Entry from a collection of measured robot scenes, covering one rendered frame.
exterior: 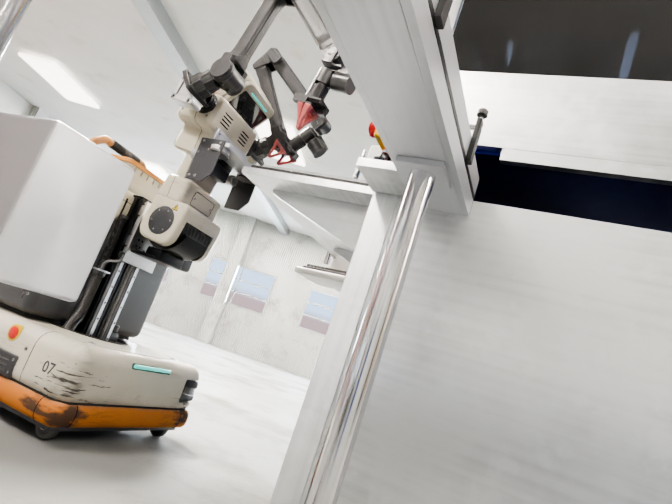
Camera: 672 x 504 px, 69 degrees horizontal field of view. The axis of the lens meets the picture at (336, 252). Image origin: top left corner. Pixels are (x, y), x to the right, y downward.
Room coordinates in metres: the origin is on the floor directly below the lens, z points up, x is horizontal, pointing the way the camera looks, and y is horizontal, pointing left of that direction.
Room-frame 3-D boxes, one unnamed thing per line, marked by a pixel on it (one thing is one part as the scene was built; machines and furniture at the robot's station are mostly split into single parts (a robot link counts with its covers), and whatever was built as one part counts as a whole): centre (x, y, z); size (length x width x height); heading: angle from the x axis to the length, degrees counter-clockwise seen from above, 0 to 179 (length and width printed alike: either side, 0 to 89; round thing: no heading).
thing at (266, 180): (1.50, -0.05, 0.87); 0.70 x 0.48 x 0.02; 155
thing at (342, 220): (1.27, 0.07, 0.80); 0.34 x 0.03 x 0.13; 65
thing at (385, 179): (1.00, -0.07, 0.87); 0.14 x 0.13 x 0.02; 65
